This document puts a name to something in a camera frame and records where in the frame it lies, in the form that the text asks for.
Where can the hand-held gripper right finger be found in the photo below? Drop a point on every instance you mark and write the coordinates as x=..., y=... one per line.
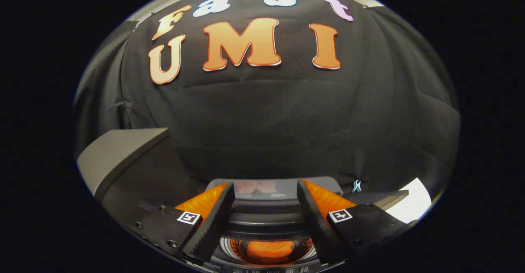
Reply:
x=318, y=224

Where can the grey washing machine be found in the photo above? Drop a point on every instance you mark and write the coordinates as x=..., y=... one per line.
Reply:
x=266, y=267

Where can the white slab stack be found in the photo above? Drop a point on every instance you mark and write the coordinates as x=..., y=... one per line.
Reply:
x=414, y=203

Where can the grey side table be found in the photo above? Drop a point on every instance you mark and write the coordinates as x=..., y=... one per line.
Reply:
x=115, y=150

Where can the yellow polo shirt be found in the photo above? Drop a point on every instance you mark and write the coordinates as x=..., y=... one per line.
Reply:
x=270, y=248

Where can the light blue clip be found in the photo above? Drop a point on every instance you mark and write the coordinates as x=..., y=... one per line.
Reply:
x=357, y=185

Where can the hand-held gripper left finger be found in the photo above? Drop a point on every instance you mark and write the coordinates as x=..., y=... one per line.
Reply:
x=215, y=224

